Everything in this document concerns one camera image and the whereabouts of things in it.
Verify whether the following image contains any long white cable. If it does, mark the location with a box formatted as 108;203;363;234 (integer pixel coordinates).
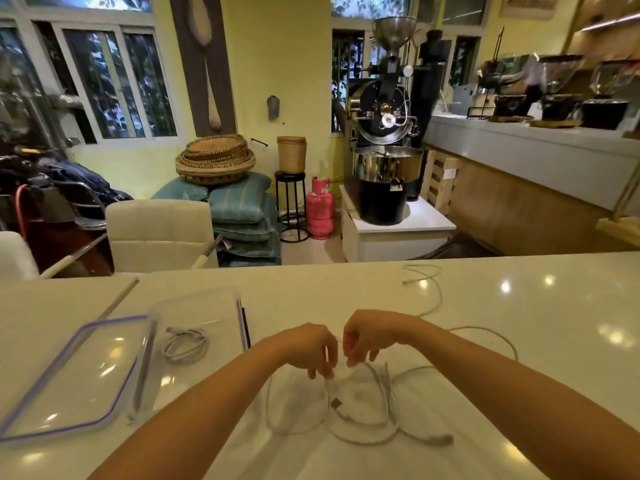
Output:
402;264;520;363

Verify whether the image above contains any white padded chair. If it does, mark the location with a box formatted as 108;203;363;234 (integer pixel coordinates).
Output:
104;199;224;273
0;231;109;281

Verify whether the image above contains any white cabinet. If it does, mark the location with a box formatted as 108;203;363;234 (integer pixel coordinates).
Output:
339;184;457;263

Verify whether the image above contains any clear plastic container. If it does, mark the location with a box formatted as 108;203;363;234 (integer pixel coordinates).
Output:
131;289;252;418

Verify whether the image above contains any stack of woven baskets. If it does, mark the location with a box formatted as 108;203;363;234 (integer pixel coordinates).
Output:
174;134;257;186

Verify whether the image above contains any metal frame chair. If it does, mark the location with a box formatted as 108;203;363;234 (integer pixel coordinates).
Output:
14;180;109;275

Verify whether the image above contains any wooden pallet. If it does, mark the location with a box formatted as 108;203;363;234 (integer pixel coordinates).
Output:
419;149;461;216

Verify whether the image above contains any wall sign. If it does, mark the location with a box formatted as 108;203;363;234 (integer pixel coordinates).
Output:
498;0;559;21

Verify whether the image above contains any person's left forearm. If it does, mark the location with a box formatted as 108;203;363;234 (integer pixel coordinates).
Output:
87;339;290;480

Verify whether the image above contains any clear lid with purple seal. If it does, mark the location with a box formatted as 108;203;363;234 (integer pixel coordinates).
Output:
0;315;157;445

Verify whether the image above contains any teal cushion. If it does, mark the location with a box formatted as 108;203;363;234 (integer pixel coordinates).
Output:
217;235;282;268
207;172;274;225
212;219;281;243
151;177;210;203

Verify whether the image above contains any tall black machine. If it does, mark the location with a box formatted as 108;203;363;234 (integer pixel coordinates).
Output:
409;29;454;201

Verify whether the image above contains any person's right hand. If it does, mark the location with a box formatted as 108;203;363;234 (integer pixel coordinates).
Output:
342;309;417;368

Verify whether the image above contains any dark framed window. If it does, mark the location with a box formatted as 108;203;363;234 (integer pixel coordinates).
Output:
329;0;493;136

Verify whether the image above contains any black coffee grinder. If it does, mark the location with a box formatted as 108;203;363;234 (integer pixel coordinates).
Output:
581;59;640;131
536;54;585;127
476;54;540;121

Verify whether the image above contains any blue cloth pile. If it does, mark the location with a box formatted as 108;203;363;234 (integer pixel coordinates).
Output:
36;159;134;206

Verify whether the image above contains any person's left hand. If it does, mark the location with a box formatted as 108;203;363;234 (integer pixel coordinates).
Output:
276;323;340;380

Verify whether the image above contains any white charging cable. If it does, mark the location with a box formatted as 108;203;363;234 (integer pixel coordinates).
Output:
264;337;455;449

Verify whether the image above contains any coiled white cable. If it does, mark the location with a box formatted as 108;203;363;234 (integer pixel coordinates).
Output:
161;327;210;365

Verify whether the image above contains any black metal stool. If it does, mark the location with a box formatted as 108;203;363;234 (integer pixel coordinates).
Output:
274;171;311;244

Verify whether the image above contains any white framed window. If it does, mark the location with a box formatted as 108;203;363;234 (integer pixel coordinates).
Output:
0;0;179;146

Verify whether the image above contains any person's right forearm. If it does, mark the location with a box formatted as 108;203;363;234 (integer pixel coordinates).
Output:
407;317;640;480

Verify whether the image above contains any black steel coffee roaster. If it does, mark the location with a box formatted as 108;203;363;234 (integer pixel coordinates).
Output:
345;16;426;227

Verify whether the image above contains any grey bar counter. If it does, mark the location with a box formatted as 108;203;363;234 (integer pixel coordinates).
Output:
424;114;640;256

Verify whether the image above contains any pink gas cylinder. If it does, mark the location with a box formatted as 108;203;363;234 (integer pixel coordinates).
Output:
305;177;335;241

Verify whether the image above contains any spoon wall picture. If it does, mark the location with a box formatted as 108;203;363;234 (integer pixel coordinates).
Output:
168;0;238;138

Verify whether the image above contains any woven wicker bin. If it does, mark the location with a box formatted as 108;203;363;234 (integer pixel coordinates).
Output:
276;136;308;174

